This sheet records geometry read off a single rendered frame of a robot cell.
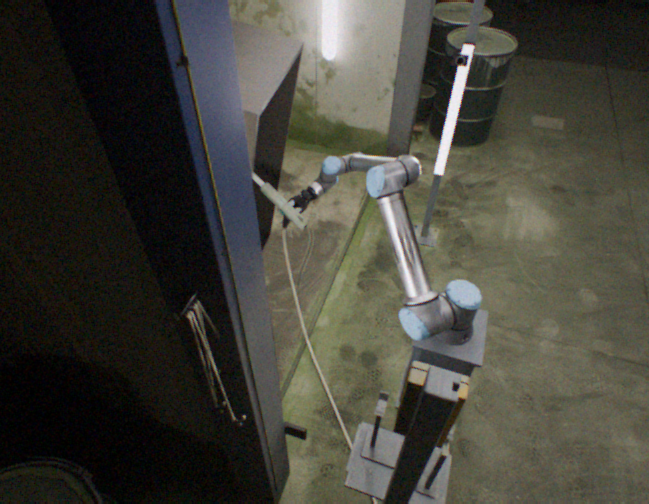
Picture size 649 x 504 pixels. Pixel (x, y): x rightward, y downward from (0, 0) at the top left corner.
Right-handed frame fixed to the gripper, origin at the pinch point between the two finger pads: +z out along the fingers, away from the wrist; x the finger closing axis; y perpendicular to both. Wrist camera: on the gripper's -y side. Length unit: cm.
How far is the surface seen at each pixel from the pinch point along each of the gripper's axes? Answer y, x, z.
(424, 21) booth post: 6, 42, -180
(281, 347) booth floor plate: 63, -45, 37
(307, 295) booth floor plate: 75, -33, -2
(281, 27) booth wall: 56, 128, -136
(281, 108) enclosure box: -34, 32, -22
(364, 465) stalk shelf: -47, -95, 68
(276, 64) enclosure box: -74, 29, -9
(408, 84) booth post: 49, 27, -172
